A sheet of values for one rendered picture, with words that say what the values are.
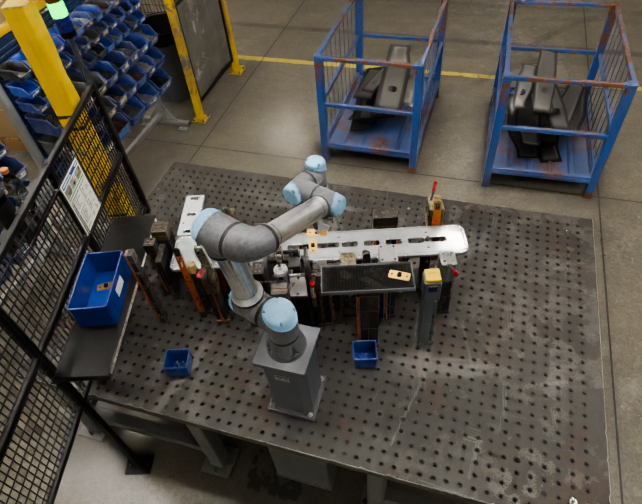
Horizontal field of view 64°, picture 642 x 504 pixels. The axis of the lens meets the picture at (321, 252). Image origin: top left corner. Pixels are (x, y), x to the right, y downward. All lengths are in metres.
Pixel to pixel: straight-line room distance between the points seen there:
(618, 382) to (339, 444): 1.80
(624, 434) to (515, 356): 0.98
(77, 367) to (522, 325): 1.93
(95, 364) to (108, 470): 1.08
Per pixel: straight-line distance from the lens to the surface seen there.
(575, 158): 4.47
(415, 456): 2.22
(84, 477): 3.28
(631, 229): 4.27
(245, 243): 1.47
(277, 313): 1.79
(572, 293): 2.77
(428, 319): 2.29
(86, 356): 2.30
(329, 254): 2.37
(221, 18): 5.62
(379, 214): 2.50
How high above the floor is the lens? 2.77
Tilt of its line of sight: 48 degrees down
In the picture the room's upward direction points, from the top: 6 degrees counter-clockwise
